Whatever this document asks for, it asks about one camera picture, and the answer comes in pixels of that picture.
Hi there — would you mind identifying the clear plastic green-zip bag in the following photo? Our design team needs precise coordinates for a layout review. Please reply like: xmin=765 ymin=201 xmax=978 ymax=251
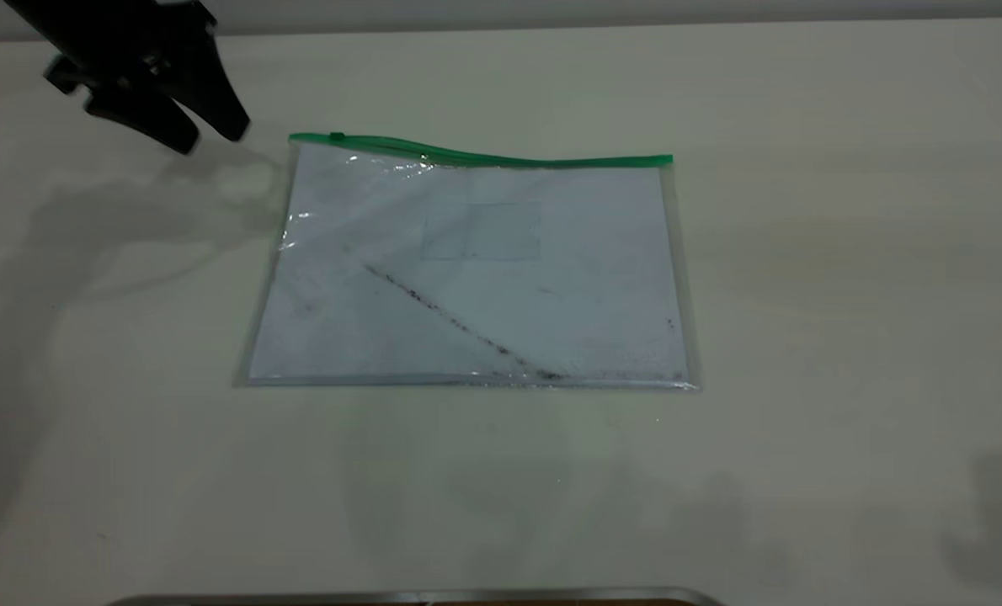
xmin=232 ymin=130 xmax=704 ymax=393

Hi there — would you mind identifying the grey metal rim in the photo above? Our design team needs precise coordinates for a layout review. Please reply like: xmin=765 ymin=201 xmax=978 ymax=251
xmin=109 ymin=587 xmax=725 ymax=606

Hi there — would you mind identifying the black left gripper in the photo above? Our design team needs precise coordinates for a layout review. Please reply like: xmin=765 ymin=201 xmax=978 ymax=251
xmin=4 ymin=0 xmax=252 ymax=156

